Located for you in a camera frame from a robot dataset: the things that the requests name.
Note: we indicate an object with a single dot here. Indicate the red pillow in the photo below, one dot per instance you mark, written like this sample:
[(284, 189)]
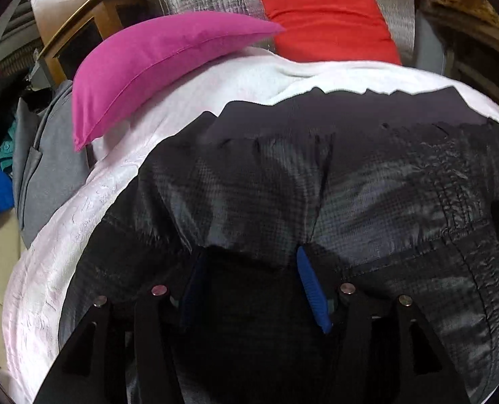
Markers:
[(329, 25)]

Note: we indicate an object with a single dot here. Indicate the grey garment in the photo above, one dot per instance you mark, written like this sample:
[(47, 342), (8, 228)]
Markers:
[(47, 168)]

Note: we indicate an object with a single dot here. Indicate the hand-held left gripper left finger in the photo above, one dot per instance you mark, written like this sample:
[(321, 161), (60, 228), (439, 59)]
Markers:
[(197, 290)]

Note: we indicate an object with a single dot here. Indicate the wooden shelf table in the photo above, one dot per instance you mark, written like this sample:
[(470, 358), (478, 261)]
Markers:
[(472, 54)]

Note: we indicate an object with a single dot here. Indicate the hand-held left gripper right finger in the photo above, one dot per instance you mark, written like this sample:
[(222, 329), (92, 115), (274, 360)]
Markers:
[(314, 294)]

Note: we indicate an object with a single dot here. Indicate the black quilted jacket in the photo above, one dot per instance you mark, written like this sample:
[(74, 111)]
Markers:
[(274, 176)]

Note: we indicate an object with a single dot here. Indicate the pink pillow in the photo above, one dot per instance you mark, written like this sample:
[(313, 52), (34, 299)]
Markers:
[(157, 59)]

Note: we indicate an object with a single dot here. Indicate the wooden cabinet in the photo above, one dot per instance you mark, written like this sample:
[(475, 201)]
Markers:
[(64, 17)]

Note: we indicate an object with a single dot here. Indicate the teal garment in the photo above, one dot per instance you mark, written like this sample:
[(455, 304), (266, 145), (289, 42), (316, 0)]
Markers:
[(7, 147)]

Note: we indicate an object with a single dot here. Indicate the white blanket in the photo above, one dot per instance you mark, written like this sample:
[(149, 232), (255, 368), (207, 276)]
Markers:
[(77, 219)]

